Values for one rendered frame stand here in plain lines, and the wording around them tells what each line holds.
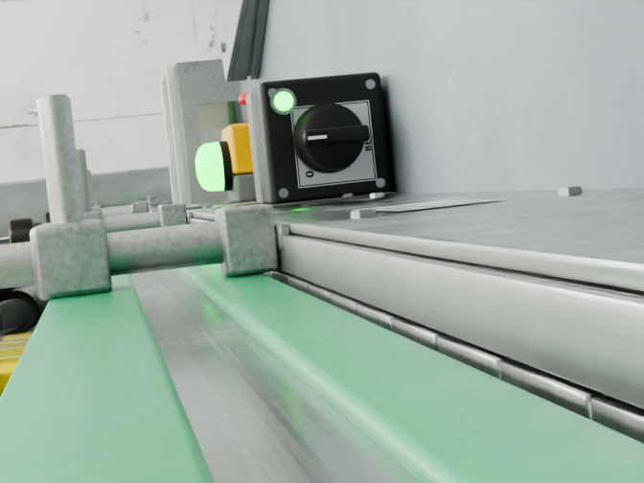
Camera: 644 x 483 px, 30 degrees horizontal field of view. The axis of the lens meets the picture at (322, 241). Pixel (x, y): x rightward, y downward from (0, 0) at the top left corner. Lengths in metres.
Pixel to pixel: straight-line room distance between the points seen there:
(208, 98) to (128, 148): 3.56
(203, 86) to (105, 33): 3.61
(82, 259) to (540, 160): 0.21
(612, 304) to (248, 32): 1.15
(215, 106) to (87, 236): 1.12
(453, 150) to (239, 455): 0.51
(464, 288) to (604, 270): 0.06
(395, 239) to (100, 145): 4.84
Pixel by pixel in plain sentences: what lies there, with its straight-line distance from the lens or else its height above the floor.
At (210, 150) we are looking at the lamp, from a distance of 1.07.
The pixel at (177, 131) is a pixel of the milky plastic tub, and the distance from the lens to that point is 1.55.
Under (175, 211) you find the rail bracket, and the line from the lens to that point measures 0.90.
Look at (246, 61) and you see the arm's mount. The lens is 1.35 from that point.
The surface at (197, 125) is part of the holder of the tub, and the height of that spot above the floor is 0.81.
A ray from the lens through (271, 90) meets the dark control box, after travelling 0.77.
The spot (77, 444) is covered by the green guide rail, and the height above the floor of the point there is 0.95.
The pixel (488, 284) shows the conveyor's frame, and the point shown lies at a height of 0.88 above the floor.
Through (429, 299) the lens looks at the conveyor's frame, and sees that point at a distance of 0.25.
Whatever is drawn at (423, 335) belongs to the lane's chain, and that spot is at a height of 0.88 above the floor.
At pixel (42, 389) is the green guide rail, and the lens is 0.23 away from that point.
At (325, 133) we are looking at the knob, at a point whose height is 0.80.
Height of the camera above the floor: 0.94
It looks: 10 degrees down
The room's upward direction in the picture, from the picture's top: 97 degrees counter-clockwise
